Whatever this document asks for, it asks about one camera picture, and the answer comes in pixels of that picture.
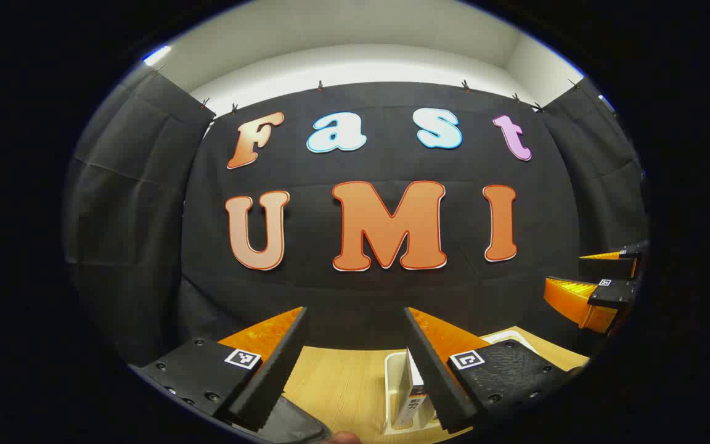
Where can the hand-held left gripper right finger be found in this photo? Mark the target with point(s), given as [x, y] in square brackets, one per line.
[435, 370]

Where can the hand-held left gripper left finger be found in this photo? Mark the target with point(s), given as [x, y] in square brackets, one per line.
[272, 370]

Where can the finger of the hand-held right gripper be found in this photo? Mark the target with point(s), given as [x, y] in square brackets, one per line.
[607, 266]
[577, 302]

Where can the portrait cover book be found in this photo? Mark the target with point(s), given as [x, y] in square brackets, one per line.
[415, 401]

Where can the cream bookshelf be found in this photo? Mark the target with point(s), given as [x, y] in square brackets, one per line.
[394, 376]

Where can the grey schoolbag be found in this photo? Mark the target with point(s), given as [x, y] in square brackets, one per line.
[293, 422]

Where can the ceiling light strip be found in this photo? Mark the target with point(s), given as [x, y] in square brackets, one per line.
[156, 55]

